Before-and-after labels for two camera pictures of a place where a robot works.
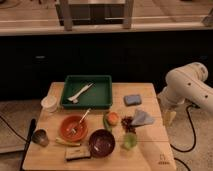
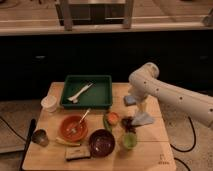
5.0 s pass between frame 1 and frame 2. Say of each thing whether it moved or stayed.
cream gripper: moved
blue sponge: stayed
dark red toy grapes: stayed
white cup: stayed
